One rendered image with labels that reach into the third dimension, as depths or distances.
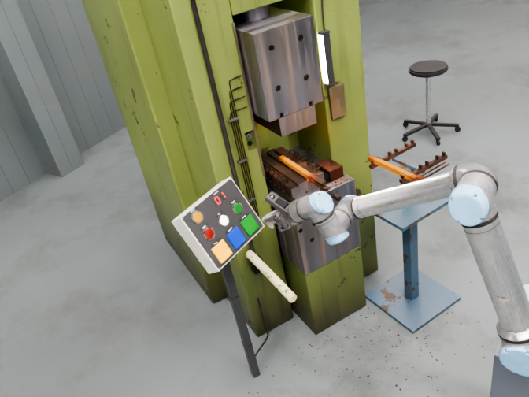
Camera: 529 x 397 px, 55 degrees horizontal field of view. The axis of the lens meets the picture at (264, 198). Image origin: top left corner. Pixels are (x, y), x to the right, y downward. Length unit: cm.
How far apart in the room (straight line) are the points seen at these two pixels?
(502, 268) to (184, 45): 147
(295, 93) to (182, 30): 57
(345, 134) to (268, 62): 74
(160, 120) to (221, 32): 68
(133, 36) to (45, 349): 211
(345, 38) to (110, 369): 231
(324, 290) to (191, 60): 146
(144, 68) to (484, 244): 177
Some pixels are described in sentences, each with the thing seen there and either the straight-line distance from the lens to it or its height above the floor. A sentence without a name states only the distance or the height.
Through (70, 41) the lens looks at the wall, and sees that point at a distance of 613.
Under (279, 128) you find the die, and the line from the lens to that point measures 237.
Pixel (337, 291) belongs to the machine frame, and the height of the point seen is 24.
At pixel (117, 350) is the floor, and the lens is 342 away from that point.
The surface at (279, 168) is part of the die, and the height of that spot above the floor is 99.
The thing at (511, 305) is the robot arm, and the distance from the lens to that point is 186.
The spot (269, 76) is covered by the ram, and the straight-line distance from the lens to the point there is 227.
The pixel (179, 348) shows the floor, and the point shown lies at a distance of 326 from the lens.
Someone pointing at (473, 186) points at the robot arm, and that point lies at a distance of 165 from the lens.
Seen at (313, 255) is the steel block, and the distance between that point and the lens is 273.
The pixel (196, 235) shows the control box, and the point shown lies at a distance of 212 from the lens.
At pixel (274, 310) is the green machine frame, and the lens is 309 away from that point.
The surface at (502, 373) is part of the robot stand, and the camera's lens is 231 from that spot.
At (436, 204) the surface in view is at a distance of 279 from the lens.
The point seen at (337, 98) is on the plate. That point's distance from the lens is 267.
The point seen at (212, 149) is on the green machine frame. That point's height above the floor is 128.
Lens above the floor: 230
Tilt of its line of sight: 32 degrees down
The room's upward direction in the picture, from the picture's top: 12 degrees counter-clockwise
